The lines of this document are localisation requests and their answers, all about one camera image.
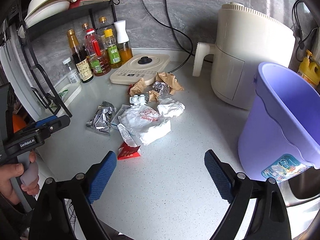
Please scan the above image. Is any crumpled foil ball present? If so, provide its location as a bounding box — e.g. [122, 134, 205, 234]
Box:
[152, 81, 170, 95]

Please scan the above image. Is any black power cable left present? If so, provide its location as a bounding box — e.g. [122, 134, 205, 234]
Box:
[136, 0, 213, 63]

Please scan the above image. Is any small red packet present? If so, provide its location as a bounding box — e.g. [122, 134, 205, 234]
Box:
[117, 142, 140, 160]

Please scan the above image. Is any black power cable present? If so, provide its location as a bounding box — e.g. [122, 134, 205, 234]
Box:
[136, 0, 213, 63]
[158, 0, 196, 74]

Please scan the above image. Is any silver foil wrapper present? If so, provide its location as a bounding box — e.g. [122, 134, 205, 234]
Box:
[86, 101, 117, 135]

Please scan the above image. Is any black power cable right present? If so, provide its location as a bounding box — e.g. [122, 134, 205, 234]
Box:
[158, 0, 196, 74]

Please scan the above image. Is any yellow detergent bottle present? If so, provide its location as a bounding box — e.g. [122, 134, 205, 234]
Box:
[297, 50, 320, 89]

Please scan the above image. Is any purple plastic bucket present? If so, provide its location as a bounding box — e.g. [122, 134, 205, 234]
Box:
[238, 62, 319, 183]

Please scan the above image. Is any dark soy sauce bottle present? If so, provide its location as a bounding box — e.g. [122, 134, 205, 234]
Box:
[67, 29, 94, 83]

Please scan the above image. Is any gold cap bottle back right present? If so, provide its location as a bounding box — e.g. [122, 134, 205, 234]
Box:
[97, 16, 113, 45]

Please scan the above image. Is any white pill blister pack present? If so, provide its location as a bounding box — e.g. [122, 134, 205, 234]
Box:
[129, 93, 150, 106]

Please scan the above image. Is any black metal shelf rack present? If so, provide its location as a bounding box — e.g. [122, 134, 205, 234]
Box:
[4, 0, 121, 118]

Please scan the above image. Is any brown crumpled paper left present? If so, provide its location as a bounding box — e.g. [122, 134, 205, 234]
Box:
[129, 78, 146, 96]

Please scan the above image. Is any person's left hand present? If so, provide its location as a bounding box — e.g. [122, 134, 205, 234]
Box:
[0, 163, 40, 205]

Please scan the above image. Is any green seasoning packet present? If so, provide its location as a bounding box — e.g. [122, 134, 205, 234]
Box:
[48, 89, 69, 111]

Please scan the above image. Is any cream induction cooktop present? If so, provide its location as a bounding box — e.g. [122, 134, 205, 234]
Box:
[110, 54, 170, 85]

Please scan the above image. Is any white paper wrapper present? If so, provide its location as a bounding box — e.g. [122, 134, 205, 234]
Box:
[118, 105, 171, 146]

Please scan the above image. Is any cream air fryer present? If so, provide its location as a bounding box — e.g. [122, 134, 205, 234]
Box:
[193, 2, 295, 110]

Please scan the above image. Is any yellow cap green label bottle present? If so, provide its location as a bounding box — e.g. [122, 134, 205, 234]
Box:
[104, 28, 121, 69]

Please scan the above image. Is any black hanging cable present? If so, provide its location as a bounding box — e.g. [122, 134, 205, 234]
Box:
[291, 0, 320, 62]

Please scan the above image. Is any brown crumpled paper right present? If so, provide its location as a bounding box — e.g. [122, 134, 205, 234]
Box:
[156, 72, 184, 95]

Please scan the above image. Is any white top oil sprayer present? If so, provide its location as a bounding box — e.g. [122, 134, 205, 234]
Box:
[114, 20, 133, 64]

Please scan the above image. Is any white plate on shelf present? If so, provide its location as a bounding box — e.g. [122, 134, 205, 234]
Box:
[24, 0, 70, 28]

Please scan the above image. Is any small white cap bottle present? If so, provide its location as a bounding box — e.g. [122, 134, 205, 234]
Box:
[63, 57, 81, 83]

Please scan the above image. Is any white crumpled tissue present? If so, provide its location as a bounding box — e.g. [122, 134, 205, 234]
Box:
[157, 98, 185, 118]

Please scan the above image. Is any brown crumpled paper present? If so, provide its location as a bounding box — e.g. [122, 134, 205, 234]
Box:
[129, 78, 146, 96]
[156, 72, 184, 95]

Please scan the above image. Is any white plastic tray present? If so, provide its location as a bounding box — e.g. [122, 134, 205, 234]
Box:
[54, 75, 82, 107]

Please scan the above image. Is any red cap oil bottle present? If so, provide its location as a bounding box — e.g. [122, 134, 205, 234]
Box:
[89, 30, 111, 76]

